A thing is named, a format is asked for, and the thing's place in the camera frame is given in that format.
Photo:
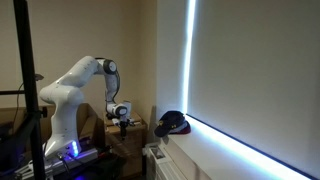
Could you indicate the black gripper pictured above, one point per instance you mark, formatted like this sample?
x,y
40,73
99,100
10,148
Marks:
x,y
123,126

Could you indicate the navy cap yellow logo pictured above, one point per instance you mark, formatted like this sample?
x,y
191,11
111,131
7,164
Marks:
x,y
169,121

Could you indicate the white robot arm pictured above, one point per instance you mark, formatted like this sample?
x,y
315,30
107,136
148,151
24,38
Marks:
x,y
66,95

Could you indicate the maroon cap on sill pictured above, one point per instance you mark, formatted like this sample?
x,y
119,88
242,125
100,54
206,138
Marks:
x,y
185,130

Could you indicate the roller window blind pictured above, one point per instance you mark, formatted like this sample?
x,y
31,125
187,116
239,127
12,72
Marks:
x,y
255,75

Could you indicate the wooden cabinet desk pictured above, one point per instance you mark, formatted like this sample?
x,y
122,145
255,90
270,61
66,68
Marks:
x,y
129,147

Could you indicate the sticker label on heater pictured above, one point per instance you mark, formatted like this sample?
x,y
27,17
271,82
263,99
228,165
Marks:
x,y
158,153

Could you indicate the white wall heater unit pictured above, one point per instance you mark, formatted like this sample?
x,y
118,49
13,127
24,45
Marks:
x,y
161,169

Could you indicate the aluminium rail base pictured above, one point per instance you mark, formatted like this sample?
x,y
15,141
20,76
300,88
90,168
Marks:
x,y
62,163

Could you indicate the black camera stand pole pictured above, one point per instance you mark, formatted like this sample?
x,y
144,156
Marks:
x,y
11,148

